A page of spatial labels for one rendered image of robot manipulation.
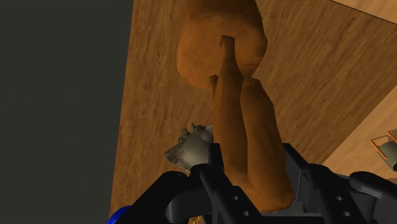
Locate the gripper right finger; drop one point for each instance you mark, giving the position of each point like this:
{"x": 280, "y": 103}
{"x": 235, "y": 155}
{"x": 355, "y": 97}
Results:
{"x": 328, "y": 192}

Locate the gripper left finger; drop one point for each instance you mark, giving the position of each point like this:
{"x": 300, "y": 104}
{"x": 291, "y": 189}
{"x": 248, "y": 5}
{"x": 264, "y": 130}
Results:
{"x": 186, "y": 198}

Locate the brown figure toy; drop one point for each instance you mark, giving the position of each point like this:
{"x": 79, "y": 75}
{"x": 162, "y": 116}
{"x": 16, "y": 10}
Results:
{"x": 235, "y": 130}

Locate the grey animal figure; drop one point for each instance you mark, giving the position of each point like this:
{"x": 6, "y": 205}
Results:
{"x": 192, "y": 150}

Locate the blue round object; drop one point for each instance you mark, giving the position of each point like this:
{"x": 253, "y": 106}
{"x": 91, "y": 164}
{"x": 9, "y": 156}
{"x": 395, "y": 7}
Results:
{"x": 119, "y": 215}

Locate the wooden table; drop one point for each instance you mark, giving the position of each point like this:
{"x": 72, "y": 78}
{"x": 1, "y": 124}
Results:
{"x": 149, "y": 93}

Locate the grey cup in orange frame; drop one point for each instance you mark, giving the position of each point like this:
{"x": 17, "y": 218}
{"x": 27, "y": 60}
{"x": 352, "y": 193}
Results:
{"x": 389, "y": 149}

